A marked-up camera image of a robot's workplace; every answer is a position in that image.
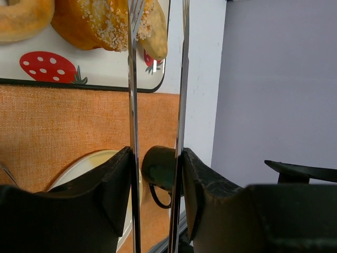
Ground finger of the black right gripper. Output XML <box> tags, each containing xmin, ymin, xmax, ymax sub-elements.
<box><xmin>264</xmin><ymin>160</ymin><xmax>337</xmax><ymax>184</ymax></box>

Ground aluminium table frame rail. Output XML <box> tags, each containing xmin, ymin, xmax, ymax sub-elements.
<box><xmin>148</xmin><ymin>215</ymin><xmax>194</xmax><ymax>253</ymax></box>

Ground large sugared orange bread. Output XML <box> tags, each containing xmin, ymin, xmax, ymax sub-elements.
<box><xmin>51</xmin><ymin>0</ymin><xmax>154</xmax><ymax>53</ymax></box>

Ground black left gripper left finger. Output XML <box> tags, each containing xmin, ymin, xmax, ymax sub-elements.
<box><xmin>1</xmin><ymin>147</ymin><xmax>131</xmax><ymax>252</ymax></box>

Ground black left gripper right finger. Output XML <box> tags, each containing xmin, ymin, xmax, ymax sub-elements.
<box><xmin>183</xmin><ymin>148</ymin><xmax>336</xmax><ymax>252</ymax></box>

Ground white strawberry pattern tray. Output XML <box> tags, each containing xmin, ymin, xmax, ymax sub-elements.
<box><xmin>1</xmin><ymin>1</ymin><xmax>171</xmax><ymax>92</ymax></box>

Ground silver metal tongs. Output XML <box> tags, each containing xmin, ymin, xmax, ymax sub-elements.
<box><xmin>127</xmin><ymin>1</ymin><xmax>190</xmax><ymax>252</ymax></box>

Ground orange cloth placemat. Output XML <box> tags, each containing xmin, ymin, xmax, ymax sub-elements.
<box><xmin>1</xmin><ymin>85</ymin><xmax>179</xmax><ymax>252</ymax></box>

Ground oblong pale bread roll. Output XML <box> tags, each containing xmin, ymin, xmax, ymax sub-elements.
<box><xmin>140</xmin><ymin>1</ymin><xmax>167</xmax><ymax>61</ymax></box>

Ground lower ring bagel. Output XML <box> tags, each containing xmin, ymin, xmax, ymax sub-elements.
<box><xmin>1</xmin><ymin>0</ymin><xmax>55</xmax><ymax>44</ymax></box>

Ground cream ceramic plate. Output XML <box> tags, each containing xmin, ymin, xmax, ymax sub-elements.
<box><xmin>47</xmin><ymin>150</ymin><xmax>132</xmax><ymax>252</ymax></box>

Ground dark green mug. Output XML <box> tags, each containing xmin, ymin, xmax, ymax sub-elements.
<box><xmin>141</xmin><ymin>145</ymin><xmax>175</xmax><ymax>209</ymax></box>

